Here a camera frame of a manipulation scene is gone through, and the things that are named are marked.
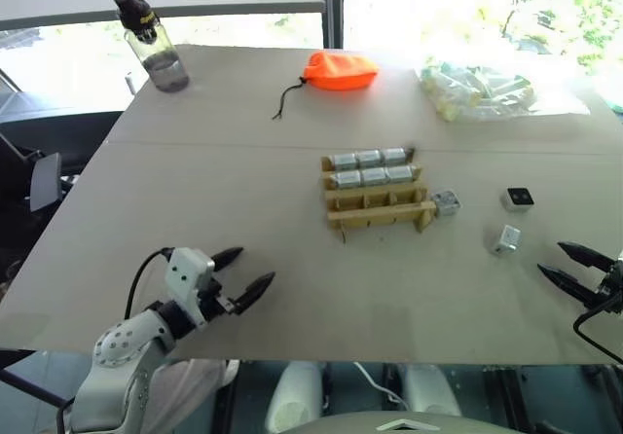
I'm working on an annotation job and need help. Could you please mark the dark flat panel on stand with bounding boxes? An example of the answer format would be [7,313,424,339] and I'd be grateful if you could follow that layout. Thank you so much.
[28,152,64,214]

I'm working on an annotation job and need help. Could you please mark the black metal frame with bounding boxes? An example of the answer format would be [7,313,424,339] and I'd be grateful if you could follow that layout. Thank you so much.
[480,363,623,434]

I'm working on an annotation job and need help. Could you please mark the wooden rack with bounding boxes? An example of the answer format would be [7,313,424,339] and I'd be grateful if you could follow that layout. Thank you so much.
[319,147,438,235]

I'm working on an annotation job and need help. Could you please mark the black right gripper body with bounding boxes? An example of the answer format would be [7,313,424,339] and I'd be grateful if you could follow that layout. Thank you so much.
[596,259,623,314]

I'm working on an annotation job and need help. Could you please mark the dark window frame post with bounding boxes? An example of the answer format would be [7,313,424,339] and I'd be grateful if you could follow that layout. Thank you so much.
[320,0,347,51]

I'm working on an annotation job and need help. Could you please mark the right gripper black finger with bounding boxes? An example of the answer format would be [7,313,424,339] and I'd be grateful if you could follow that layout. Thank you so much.
[557,241,617,275]
[536,263,604,309]

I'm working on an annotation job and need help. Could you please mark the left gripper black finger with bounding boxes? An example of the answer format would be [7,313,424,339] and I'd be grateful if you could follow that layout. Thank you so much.
[209,246,244,274]
[228,271,277,316]

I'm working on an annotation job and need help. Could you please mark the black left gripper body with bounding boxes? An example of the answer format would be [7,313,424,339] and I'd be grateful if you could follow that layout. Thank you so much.
[197,277,240,324]

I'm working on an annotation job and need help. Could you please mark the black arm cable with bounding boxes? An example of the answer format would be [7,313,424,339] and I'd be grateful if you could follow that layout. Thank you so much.
[572,291,623,363]
[124,246,176,321]

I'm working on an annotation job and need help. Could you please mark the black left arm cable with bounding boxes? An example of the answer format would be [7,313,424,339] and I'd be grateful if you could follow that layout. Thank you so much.
[124,246,176,321]

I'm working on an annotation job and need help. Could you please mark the white rounded leg cover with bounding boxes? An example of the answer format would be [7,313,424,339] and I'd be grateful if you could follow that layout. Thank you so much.
[265,360,326,434]
[401,364,462,418]

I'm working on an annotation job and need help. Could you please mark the grey robot torso top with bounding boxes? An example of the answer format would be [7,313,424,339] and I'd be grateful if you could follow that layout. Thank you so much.
[285,408,513,434]

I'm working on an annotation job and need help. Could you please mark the clear black-lidded water bottle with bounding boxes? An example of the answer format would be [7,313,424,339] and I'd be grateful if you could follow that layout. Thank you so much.
[112,0,191,94]

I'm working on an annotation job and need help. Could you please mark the clear plastic bag of packets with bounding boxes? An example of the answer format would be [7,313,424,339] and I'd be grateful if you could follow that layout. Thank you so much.
[419,61,592,125]

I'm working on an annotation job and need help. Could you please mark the orange drawstring pouch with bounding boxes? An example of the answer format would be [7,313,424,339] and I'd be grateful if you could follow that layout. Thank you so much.
[301,50,381,91]

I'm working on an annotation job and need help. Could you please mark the pale grey rounded hip cover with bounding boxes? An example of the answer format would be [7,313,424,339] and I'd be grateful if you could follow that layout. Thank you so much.
[144,358,231,431]

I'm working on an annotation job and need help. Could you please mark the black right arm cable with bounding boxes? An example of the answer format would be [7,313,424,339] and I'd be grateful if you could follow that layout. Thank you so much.
[572,291,623,363]

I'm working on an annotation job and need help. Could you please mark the black pouch drawstring cord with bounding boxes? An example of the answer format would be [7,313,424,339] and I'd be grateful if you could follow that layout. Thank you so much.
[272,77,309,123]

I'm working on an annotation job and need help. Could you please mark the white cable under table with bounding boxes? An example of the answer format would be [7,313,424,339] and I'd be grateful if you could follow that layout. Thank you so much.
[351,361,416,412]

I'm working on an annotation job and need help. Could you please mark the black and white cube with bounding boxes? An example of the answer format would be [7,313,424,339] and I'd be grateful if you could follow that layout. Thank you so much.
[499,186,536,215]

